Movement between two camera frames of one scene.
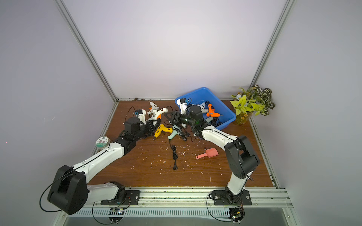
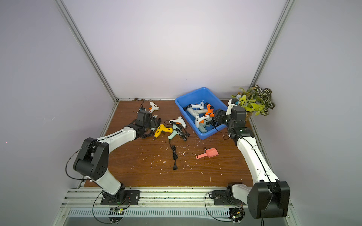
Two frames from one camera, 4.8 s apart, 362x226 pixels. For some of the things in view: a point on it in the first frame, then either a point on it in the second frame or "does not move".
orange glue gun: (211, 113) does not move
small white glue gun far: (154, 107) does not move
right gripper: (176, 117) to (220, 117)
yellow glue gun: (162, 128) does not move
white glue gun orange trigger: (156, 114) to (198, 119)
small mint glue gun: (175, 132) does not move
